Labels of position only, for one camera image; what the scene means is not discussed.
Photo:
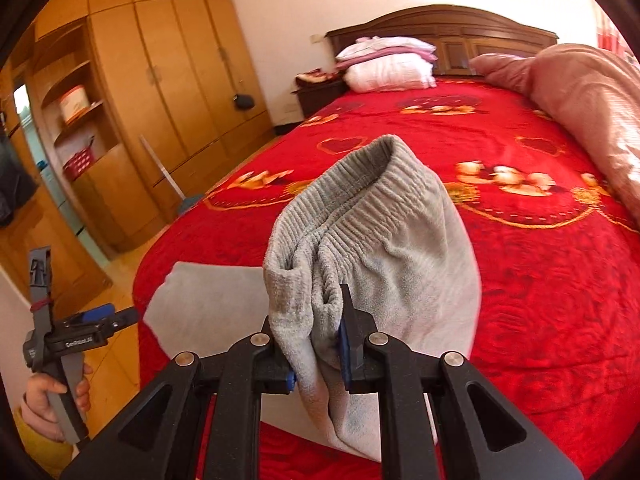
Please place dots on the dark hanging cloth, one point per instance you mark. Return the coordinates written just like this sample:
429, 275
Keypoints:
12, 180

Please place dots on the wooden wardrobe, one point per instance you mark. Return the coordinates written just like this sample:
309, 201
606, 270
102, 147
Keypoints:
180, 70

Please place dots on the round white box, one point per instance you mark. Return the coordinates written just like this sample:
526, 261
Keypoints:
75, 105

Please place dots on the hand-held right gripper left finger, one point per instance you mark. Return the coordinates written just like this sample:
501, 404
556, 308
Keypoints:
272, 360

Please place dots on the grey pants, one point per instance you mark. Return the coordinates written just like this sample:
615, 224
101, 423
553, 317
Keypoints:
390, 240

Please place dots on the floral curtain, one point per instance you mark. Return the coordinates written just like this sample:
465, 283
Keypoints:
612, 35

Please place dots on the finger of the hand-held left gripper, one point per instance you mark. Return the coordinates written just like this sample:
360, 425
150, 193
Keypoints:
122, 317
97, 313

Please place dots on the pink checked duvet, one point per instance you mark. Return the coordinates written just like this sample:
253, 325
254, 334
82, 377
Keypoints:
590, 95

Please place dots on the person's left hand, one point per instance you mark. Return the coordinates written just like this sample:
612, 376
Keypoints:
40, 400

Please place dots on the thin white pillow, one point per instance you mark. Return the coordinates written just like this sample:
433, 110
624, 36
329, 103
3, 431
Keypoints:
385, 44

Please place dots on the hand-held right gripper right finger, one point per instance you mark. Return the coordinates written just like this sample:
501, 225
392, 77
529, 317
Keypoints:
345, 355

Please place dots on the red printed cloth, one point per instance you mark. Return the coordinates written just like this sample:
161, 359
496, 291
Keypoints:
315, 77

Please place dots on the pink folded blanket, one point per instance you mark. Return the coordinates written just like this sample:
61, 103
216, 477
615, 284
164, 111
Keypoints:
385, 55

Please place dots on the person's left forearm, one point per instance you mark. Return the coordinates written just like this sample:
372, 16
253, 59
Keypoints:
42, 452

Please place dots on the dark wooden headboard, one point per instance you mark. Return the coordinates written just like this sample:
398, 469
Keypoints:
450, 25

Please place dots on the dark wooden nightstand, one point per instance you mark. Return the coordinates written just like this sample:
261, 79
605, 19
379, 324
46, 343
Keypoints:
317, 97

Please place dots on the red floral bedspread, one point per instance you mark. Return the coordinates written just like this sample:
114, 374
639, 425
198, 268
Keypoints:
525, 285

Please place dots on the small black bag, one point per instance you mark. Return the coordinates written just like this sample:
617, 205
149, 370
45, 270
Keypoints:
244, 102

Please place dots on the red basket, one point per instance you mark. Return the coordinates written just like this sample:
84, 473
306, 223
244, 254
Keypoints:
79, 164

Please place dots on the wooden corner shelf unit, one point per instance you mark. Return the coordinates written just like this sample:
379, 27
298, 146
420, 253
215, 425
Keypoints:
95, 200

